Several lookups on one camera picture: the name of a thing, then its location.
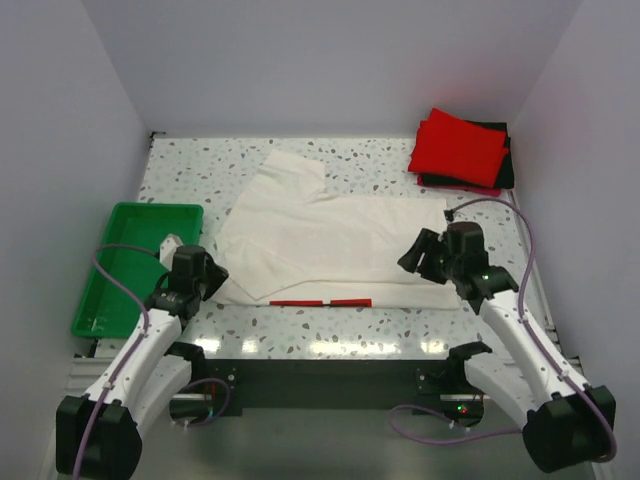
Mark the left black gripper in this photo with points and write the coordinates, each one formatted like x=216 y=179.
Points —
x=217 y=276

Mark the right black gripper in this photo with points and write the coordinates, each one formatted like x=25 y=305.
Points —
x=425 y=241

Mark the white t shirt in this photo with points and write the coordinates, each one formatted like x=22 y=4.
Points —
x=288 y=239

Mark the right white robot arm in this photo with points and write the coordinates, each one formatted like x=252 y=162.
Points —
x=563 y=419

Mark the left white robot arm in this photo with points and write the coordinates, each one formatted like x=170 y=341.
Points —
x=99 y=433

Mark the black folded t shirt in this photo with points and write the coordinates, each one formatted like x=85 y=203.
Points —
x=505 y=179

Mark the red folded t shirt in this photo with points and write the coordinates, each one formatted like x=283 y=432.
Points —
x=449 y=146

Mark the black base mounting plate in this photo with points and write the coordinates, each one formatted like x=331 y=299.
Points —
x=330 y=384

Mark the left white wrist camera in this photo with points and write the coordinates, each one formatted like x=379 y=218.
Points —
x=167 y=250

